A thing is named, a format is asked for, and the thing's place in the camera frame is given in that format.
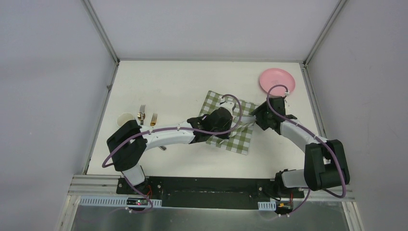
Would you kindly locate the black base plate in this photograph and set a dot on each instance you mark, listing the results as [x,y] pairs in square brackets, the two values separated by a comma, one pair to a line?
[216,193]

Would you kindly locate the gold spoon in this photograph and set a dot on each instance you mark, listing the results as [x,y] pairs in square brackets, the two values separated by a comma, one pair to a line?
[141,117]

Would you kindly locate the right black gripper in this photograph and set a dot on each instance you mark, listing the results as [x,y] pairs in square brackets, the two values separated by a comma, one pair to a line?
[258,112]

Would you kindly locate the light blue mug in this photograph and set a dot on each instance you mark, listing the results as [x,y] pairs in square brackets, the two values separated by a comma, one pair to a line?
[124,118]

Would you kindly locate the pink plate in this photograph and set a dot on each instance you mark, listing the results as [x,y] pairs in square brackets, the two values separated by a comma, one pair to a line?
[275,76]

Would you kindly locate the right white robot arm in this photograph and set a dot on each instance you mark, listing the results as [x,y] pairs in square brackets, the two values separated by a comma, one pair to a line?
[325,164]

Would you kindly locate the gold fork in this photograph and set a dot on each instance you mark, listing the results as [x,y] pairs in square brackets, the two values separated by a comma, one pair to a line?
[154,119]

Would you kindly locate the aluminium frame rail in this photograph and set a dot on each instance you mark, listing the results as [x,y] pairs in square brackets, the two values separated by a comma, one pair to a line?
[93,185]

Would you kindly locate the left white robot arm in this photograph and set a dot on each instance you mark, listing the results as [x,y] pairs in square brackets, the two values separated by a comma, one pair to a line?
[130,141]

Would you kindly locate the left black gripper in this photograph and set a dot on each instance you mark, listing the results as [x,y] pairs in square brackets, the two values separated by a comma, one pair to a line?
[225,121]

